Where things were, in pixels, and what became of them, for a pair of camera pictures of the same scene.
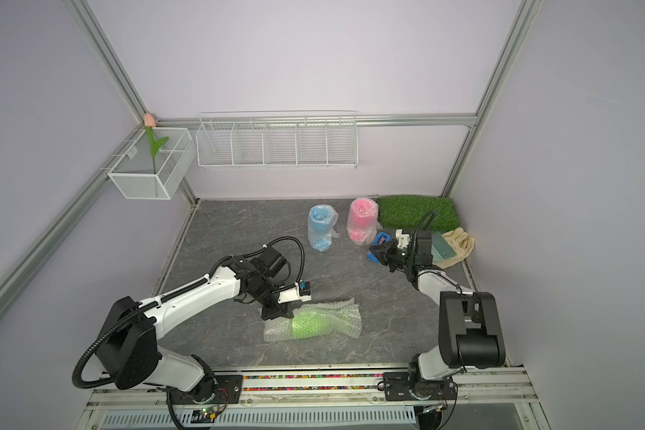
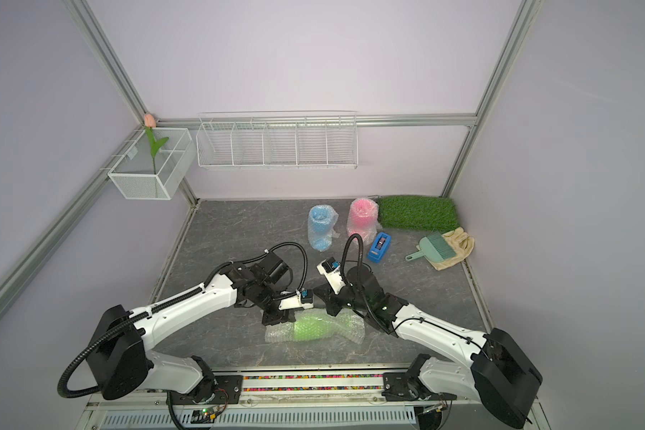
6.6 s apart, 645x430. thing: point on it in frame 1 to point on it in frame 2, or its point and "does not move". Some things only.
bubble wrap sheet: x=319 y=319 does not move
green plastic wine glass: x=309 y=324 does not move
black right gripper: x=383 y=254 to x=329 y=300
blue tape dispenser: x=380 y=238 does not move
